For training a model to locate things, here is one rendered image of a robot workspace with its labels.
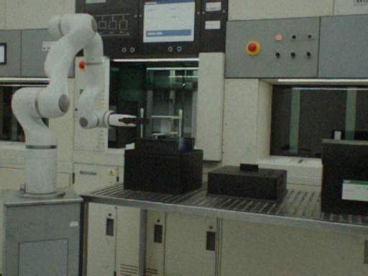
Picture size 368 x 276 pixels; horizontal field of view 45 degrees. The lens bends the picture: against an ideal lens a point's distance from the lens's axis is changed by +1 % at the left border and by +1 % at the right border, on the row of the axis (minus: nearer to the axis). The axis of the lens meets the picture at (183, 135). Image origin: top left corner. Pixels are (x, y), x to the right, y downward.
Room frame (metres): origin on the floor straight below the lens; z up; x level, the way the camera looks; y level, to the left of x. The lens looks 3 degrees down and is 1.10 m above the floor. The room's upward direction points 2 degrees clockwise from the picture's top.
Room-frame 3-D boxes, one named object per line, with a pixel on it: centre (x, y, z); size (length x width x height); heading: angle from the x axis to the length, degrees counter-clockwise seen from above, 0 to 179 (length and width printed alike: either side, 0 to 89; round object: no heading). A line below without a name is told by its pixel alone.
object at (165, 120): (1.97, 0.08, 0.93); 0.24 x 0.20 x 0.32; 158
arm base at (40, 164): (1.73, 0.56, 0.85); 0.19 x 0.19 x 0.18
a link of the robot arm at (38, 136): (1.75, 0.59, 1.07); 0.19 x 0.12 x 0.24; 69
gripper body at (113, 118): (2.06, 0.29, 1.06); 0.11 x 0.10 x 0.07; 68
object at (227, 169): (1.88, -0.29, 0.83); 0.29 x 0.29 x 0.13; 68
